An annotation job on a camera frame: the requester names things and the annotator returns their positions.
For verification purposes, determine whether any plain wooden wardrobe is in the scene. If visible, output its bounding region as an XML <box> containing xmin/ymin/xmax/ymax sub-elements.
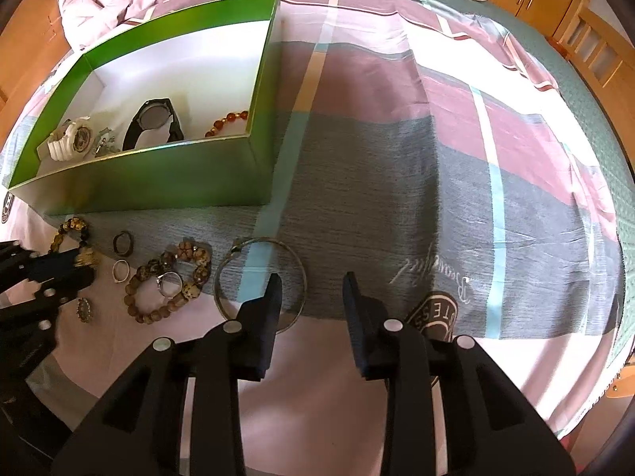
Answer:
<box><xmin>0</xmin><ymin>0</ymin><xmax>85</xmax><ymax>115</ymax></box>

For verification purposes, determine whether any brown wooden bead bracelet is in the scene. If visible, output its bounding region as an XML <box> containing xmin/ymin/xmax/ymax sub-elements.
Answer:
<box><xmin>123</xmin><ymin>250</ymin><xmax>185</xmax><ymax>324</ymax></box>

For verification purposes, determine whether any dark yellow bead bracelet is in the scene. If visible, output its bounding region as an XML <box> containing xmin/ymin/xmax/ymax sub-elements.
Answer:
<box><xmin>50</xmin><ymin>215</ymin><xmax>99</xmax><ymax>267</ymax></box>

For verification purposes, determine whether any white wristwatch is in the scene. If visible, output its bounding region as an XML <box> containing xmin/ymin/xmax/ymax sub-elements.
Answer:
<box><xmin>46</xmin><ymin>117</ymin><xmax>93</xmax><ymax>163</ymax></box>

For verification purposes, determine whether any silver metal bangle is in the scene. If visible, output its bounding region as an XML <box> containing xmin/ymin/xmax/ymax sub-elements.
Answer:
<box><xmin>212</xmin><ymin>237</ymin><xmax>308</xmax><ymax>335</ymax></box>

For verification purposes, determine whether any amber bead bracelet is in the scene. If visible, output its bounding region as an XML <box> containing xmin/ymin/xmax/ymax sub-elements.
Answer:
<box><xmin>205</xmin><ymin>110</ymin><xmax>250</xmax><ymax>138</ymax></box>

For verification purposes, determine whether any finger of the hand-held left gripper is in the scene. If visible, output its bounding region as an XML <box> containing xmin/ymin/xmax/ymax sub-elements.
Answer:
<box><xmin>0</xmin><ymin>285</ymin><xmax>63</xmax><ymax>333</ymax></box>
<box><xmin>0</xmin><ymin>240</ymin><xmax>96</xmax><ymax>291</ymax></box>

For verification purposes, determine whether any plaid bed sheet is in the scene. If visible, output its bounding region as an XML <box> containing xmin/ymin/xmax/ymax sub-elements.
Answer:
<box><xmin>0</xmin><ymin>0</ymin><xmax>635</xmax><ymax>476</ymax></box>

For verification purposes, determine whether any dark metal ring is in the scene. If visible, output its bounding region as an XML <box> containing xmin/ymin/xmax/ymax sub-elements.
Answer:
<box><xmin>112</xmin><ymin>230</ymin><xmax>135</xmax><ymax>259</ymax></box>

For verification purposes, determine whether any black wristwatch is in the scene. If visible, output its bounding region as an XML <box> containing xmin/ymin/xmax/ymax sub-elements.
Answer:
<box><xmin>122</xmin><ymin>98</ymin><xmax>185</xmax><ymax>152</ymax></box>

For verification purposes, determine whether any silver ring with stone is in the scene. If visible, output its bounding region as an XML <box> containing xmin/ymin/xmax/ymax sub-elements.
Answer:
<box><xmin>156</xmin><ymin>271</ymin><xmax>182</xmax><ymax>299</ymax></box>

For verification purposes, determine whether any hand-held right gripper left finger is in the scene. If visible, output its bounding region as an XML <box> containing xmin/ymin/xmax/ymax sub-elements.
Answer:
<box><xmin>52</xmin><ymin>273</ymin><xmax>284</xmax><ymax>476</ymax></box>

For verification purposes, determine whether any spotted large bead bracelet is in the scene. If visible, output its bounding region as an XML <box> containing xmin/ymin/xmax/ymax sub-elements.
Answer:
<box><xmin>173</xmin><ymin>240</ymin><xmax>213</xmax><ymax>302</ymax></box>

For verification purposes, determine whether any silver metal keychain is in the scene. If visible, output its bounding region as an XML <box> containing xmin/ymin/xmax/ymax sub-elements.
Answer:
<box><xmin>93</xmin><ymin>126</ymin><xmax>118</xmax><ymax>159</ymax></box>

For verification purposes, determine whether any green cardboard box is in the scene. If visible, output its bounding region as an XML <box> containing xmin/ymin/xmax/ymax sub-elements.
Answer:
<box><xmin>7</xmin><ymin>0</ymin><xmax>281</xmax><ymax>217</ymax></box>

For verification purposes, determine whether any wooden slatted bed frame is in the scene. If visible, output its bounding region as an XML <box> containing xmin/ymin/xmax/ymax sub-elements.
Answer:
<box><xmin>550</xmin><ymin>0</ymin><xmax>635</xmax><ymax>107</ymax></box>

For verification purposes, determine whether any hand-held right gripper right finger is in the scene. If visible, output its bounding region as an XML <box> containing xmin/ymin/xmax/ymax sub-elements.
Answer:
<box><xmin>342</xmin><ymin>272</ymin><xmax>576</xmax><ymax>476</ymax></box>

